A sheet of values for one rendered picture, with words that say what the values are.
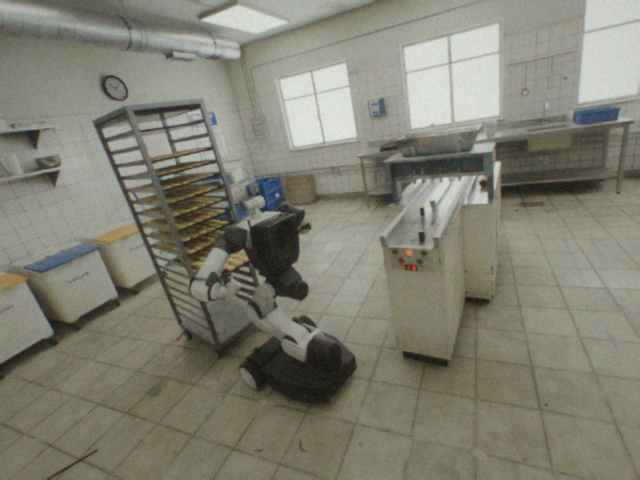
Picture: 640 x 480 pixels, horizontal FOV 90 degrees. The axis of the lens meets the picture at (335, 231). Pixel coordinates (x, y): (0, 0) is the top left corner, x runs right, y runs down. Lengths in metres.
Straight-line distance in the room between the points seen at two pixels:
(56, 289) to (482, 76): 5.87
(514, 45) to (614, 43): 1.16
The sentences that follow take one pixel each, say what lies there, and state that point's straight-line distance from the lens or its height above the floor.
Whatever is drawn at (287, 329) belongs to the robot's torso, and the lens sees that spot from 2.14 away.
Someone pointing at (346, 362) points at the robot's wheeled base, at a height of 0.18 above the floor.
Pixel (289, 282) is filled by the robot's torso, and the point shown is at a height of 0.74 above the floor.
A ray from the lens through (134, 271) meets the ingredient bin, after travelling 4.44.
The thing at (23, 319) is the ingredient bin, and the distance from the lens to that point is 4.02.
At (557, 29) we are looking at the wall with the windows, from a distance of 5.70.
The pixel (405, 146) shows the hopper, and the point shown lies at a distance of 2.40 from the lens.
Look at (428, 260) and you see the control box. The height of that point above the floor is 0.77.
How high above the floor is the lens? 1.58
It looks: 20 degrees down
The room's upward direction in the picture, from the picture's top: 11 degrees counter-clockwise
